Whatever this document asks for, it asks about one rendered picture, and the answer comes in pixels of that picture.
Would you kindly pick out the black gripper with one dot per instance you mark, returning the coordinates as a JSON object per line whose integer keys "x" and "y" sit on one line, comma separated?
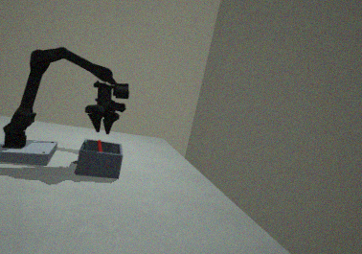
{"x": 98, "y": 111}

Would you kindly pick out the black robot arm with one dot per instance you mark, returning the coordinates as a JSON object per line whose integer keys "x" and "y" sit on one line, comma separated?
{"x": 23, "y": 117}

